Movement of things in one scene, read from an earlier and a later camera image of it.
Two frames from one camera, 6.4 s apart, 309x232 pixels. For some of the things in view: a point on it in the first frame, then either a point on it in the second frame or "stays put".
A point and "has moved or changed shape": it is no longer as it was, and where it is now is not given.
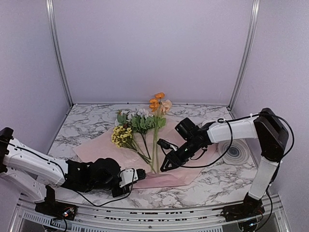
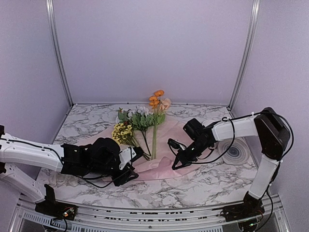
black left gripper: [126, 191] to [124, 177]
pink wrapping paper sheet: [139, 149] has moved or changed shape
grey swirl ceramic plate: [238, 152] stays put
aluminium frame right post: [250, 40] stays put
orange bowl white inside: [206, 122] stays put
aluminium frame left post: [55, 40] stays put
